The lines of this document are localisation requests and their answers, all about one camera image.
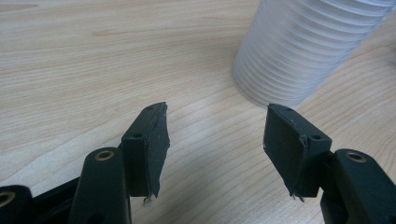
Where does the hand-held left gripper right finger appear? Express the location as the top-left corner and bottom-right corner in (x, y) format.
(262, 103), (333, 200)

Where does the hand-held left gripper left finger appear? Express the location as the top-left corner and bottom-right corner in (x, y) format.
(120, 102), (171, 199)

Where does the clear plastic bottle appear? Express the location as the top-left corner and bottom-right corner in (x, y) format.
(232, 0), (396, 109)

